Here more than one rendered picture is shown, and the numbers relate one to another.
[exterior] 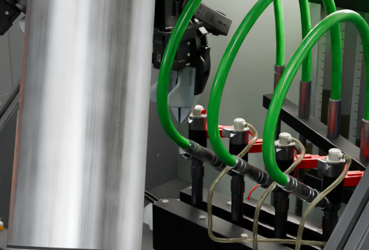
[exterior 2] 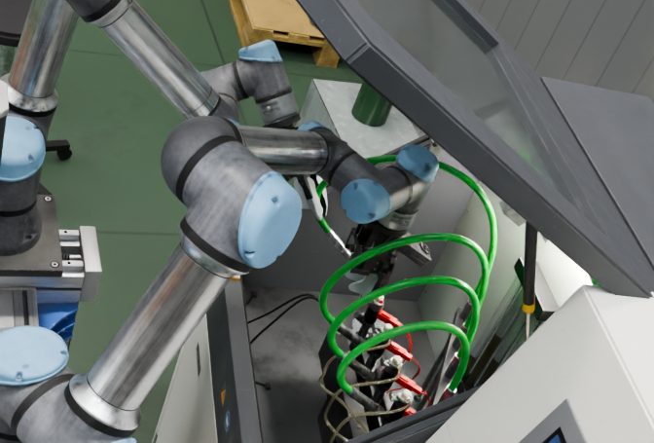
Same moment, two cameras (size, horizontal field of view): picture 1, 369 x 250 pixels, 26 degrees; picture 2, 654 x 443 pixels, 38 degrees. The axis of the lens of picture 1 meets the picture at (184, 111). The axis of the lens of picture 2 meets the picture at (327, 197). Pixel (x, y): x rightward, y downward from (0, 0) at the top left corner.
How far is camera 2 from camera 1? 97 cm
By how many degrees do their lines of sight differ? 26
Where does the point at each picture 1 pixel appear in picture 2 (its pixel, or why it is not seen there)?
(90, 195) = (116, 381)
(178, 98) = (358, 287)
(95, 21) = (157, 318)
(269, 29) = (501, 263)
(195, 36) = (383, 262)
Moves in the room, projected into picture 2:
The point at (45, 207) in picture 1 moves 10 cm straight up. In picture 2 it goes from (100, 373) to (112, 324)
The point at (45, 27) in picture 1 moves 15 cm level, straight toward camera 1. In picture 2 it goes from (141, 305) to (71, 370)
